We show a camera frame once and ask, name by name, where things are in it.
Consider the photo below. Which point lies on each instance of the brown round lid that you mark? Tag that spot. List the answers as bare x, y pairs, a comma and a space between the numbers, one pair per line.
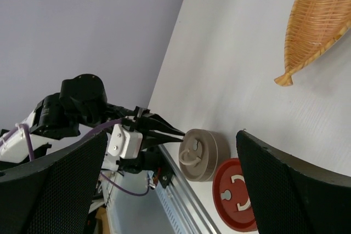
192, 155

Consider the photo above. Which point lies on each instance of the aluminium mounting rail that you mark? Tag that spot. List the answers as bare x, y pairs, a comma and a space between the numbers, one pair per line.
194, 198

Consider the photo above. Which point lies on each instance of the woven bamboo boat basket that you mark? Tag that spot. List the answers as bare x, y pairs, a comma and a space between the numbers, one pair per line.
313, 27

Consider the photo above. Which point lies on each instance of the red round lid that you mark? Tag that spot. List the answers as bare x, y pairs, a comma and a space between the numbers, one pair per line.
231, 198

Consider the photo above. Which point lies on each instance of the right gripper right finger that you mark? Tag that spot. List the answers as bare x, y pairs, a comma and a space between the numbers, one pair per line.
290, 195

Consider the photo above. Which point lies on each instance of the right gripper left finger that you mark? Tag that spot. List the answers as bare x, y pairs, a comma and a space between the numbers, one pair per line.
52, 194

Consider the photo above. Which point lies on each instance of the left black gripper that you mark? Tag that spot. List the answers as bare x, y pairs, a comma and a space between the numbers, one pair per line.
153, 127

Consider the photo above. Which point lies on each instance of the brown steel lunch container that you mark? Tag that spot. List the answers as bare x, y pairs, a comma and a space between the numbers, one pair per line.
217, 150

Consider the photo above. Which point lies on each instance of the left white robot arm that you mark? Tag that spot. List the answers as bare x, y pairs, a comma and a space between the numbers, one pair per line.
83, 101

